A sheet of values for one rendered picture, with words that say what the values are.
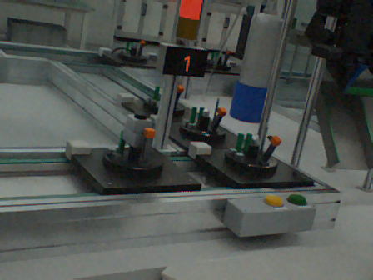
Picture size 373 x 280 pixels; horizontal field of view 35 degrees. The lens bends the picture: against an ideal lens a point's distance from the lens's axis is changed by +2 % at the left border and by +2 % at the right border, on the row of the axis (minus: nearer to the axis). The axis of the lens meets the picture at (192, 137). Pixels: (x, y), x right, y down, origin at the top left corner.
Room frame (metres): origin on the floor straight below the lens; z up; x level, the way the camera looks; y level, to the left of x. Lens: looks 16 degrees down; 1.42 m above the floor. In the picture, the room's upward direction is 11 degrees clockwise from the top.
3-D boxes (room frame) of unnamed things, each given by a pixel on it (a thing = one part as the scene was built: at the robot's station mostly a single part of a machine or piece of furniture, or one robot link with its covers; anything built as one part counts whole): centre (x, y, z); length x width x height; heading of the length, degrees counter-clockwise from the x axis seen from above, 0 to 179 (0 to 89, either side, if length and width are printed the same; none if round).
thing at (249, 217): (1.24, -0.21, 0.93); 0.21 x 0.07 x 0.06; 124
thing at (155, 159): (1.27, 0.12, 0.98); 0.14 x 0.14 x 0.02
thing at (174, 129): (1.66, -0.03, 1.01); 0.24 x 0.24 x 0.13; 34
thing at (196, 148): (1.46, -0.16, 1.01); 0.24 x 0.24 x 0.13; 34
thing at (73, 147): (1.30, 0.26, 0.97); 0.05 x 0.05 x 0.04; 34
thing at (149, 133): (1.24, 0.10, 1.04); 0.04 x 0.02 x 0.08; 34
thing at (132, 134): (1.28, 0.13, 1.06); 0.08 x 0.04 x 0.07; 34
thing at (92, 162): (1.27, 0.12, 0.96); 0.24 x 0.24 x 0.02; 34
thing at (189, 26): (1.45, 0.06, 1.28); 0.05 x 0.05 x 0.05
